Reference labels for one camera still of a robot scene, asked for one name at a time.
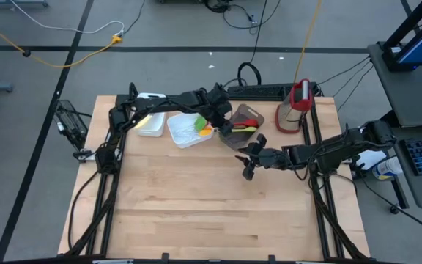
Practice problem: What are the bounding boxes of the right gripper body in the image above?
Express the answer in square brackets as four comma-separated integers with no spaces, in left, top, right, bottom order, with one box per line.
[243,133,289,182]

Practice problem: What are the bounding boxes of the black power strip bar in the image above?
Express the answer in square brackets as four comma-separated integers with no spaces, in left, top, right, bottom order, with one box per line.
[227,81,319,100]

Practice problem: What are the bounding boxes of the white plastic bin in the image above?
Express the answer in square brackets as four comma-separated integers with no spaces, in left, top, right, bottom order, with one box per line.
[134,92,168,139]
[166,111,215,150]

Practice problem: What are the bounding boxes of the white floor cable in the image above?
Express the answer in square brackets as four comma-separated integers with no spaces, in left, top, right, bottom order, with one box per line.
[9,0,125,36]

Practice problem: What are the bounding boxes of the yellow floor cable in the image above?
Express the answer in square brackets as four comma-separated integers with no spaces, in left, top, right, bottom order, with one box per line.
[0,12,123,70]

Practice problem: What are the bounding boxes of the red silicone spoon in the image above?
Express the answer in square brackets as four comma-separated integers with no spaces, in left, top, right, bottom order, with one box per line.
[234,118,260,130]

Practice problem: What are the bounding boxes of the grey plastic bin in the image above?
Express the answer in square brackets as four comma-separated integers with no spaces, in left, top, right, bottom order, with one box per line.
[217,103,265,151]

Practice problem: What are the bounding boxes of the yellow hanging cable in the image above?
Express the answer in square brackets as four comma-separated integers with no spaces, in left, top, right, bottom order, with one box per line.
[292,0,324,84]

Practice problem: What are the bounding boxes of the white paper sheet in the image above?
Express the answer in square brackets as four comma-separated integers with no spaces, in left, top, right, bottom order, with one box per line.
[353,148,388,171]

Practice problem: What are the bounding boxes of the black hanging cable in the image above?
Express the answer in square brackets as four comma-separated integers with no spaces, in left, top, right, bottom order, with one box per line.
[237,0,269,87]

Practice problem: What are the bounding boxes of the green silicone spatula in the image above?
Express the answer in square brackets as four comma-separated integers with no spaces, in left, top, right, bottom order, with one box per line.
[193,116,208,133]

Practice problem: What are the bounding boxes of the black arm base cable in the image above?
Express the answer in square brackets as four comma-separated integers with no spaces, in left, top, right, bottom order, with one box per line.
[67,170,100,252]

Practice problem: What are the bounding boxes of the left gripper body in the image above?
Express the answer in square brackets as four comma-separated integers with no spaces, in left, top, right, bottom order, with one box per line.
[205,82,234,137]

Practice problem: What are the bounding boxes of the black floor cable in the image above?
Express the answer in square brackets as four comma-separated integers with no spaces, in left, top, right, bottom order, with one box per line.
[355,172,422,238]

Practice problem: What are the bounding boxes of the black monitor stand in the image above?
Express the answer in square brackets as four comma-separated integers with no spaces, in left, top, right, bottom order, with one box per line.
[377,0,422,73]

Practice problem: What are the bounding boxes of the black aluminium table frame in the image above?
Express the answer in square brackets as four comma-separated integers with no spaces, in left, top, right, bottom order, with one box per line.
[64,82,371,264]

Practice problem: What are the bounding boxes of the black wire mesh box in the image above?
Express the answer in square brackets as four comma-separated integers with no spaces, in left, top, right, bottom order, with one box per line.
[52,99,89,150]

